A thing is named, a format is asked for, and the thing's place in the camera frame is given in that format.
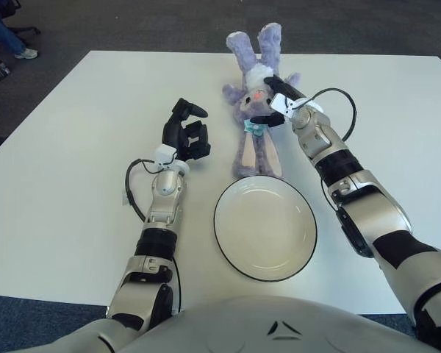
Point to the white plate black rim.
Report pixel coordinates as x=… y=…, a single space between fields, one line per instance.
x=264 y=228

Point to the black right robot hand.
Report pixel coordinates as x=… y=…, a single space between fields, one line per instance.
x=284 y=88

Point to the grey robot torso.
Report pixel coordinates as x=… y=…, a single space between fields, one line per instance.
x=261 y=323

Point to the blue jeans leg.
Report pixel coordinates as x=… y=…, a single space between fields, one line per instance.
x=3 y=31

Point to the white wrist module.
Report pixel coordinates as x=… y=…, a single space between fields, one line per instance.
x=281 y=104
x=164 y=152

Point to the black chair base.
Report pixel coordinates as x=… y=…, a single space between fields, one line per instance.
x=25 y=30

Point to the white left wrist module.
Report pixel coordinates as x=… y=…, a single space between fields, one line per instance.
x=164 y=152

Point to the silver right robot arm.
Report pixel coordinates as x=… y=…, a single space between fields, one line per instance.
x=367 y=209

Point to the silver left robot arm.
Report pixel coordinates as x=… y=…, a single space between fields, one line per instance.
x=163 y=209

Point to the purple plush bunny doll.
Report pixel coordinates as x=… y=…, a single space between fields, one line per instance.
x=257 y=162

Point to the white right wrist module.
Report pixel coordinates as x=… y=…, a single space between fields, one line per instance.
x=281 y=104

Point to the white sneaker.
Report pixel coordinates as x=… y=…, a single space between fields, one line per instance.
x=27 y=54

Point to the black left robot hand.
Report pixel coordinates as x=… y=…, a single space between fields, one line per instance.
x=174 y=138

